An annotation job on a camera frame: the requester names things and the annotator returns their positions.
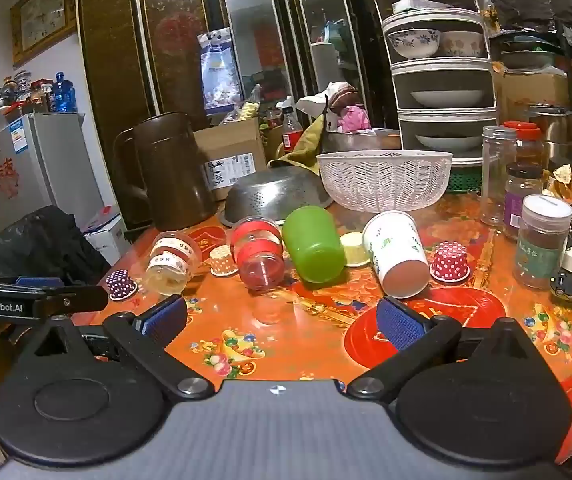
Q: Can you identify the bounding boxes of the group of jars and tins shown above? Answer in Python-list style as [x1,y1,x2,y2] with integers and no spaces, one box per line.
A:
[0,70,57,133]

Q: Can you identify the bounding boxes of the soda bottle with red label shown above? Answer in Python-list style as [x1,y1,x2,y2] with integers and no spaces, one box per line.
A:
[281,107,305,155]

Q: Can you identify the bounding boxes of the stainless steel colander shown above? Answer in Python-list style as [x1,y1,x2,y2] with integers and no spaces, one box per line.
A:
[218,166,335,228]

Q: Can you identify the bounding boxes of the glass jar with purple label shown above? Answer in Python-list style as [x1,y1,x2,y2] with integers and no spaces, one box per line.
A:
[503,162,546,241]

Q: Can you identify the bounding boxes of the pink cloth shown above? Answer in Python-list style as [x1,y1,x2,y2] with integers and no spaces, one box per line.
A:
[338,104,372,134]

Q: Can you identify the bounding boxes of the wooden framed wall clock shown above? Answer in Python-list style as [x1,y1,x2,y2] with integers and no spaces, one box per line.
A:
[9,0,78,67]

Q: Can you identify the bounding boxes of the white paper cup green print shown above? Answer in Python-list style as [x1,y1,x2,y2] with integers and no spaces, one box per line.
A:
[362,211,431,299]

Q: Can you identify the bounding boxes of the clear plastic cup white labels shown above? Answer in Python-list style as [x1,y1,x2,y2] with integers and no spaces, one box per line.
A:
[144,231,203,296]

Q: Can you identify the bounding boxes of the orange patterned cupcake liner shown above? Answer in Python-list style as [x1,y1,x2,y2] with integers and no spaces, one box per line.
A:
[209,245,240,277]

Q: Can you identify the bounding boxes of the red printed tablecloth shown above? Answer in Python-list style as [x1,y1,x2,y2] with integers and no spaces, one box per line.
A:
[100,191,572,467]

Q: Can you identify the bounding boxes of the tall empty glass jar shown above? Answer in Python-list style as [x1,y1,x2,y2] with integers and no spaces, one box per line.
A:
[481,126,518,227]

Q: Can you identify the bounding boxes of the white carton box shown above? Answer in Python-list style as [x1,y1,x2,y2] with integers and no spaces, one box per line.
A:
[83,207,132,266]

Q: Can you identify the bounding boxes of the blue water bottle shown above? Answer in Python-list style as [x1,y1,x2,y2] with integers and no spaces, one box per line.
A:
[54,71,77,114]

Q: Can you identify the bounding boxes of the glass jar with red lid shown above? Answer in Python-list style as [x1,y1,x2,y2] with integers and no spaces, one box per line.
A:
[503,121,545,166]

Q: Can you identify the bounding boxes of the floral beige bowl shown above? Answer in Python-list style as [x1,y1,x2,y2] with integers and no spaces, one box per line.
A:
[439,30,486,58]

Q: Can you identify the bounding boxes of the spice jar with white lid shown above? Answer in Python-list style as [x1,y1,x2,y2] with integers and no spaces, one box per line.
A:
[513,194,572,290]

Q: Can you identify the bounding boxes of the blue and white plastic bag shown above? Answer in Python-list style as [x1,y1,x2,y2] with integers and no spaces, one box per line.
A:
[196,26,245,116]

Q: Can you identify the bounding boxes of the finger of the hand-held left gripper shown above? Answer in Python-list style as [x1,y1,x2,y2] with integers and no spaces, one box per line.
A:
[16,276,110,318]

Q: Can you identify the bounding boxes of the grey refrigerator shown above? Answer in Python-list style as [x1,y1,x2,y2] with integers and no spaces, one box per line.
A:
[0,112,105,234]

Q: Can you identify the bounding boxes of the brown and white knit hat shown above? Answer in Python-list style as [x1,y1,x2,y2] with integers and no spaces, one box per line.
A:
[326,81,360,111]

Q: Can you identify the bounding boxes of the cardboard box with shipping label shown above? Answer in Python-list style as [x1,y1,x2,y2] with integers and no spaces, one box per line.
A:
[193,117,267,201]

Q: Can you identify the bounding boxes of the small pale green cup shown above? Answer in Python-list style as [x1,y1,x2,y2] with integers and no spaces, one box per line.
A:
[340,231,371,268]

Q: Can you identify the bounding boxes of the plain brown cardboard box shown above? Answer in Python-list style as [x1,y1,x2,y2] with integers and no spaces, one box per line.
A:
[493,67,572,122]

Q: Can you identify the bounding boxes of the green plastic basket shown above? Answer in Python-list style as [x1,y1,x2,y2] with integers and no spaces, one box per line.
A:
[447,165,485,194]

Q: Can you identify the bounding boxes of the stainless steel kettle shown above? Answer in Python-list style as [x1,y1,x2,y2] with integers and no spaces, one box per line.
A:
[528,104,572,162]

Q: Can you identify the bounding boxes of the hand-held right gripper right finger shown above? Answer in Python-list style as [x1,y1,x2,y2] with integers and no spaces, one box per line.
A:
[346,296,537,397]

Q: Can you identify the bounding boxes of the white plate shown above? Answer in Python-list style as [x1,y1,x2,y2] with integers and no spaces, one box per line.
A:
[409,89,485,108]
[414,133,482,151]

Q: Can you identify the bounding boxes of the olive green cloth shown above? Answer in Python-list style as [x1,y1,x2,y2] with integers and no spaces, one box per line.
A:
[267,114,328,176]

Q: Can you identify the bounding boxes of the brown plastic pitcher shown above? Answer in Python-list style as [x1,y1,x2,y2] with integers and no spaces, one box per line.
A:
[113,111,217,231]

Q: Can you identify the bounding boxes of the blue patterned white bowl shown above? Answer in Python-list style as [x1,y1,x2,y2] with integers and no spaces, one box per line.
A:
[387,28,441,60]

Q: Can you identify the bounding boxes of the clear cup with red band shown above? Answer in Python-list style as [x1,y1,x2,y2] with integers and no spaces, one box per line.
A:
[229,216,286,291]

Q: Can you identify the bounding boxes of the green plastic cup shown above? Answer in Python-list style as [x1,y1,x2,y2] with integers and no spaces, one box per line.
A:
[281,205,347,285]

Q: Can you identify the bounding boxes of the purple polka dot cupcake liner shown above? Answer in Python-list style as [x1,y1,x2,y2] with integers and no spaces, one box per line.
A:
[105,269,138,301]

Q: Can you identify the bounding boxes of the stainless steel basin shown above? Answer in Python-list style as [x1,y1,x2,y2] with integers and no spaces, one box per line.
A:
[323,127,402,154]

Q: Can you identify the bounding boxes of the red polka dot cupcake liner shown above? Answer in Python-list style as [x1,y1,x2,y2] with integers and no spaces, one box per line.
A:
[429,241,471,282]

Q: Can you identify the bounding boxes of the black bag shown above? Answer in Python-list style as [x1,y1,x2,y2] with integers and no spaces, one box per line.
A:
[0,205,112,287]

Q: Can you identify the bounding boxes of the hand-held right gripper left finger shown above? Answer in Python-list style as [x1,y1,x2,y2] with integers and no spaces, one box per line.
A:
[20,294,215,402]

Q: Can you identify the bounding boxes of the brown wooden wardrobe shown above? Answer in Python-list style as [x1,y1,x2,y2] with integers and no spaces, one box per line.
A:
[61,0,392,231]

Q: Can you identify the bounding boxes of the white plastic colander basket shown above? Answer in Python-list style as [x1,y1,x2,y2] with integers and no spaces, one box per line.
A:
[316,150,453,213]

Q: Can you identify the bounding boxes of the dried golden plant pieces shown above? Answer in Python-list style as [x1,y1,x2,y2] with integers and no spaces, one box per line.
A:
[543,164,572,202]

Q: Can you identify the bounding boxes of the tiered white dish rack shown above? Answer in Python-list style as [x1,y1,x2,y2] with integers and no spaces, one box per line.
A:
[372,0,498,167]

